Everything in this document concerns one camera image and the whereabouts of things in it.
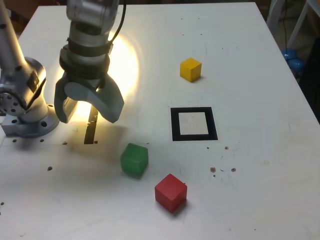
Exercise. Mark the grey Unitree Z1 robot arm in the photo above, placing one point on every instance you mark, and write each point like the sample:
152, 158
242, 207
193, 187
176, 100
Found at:
25, 75

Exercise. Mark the green cube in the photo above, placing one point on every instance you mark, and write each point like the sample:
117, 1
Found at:
133, 160

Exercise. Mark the white metal frame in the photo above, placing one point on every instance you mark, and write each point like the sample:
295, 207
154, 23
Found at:
275, 12

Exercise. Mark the blue balloon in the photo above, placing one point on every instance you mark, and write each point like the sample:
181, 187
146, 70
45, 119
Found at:
297, 65
288, 53

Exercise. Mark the red cube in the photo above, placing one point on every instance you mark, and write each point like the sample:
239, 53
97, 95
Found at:
170, 192

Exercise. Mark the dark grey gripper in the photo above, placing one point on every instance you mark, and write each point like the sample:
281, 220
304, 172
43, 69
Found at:
85, 78

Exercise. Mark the yellow cube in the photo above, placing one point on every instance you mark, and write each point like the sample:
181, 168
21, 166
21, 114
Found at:
190, 70

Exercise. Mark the black tape square outline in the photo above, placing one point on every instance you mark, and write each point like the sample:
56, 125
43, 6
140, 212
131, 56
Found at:
175, 125

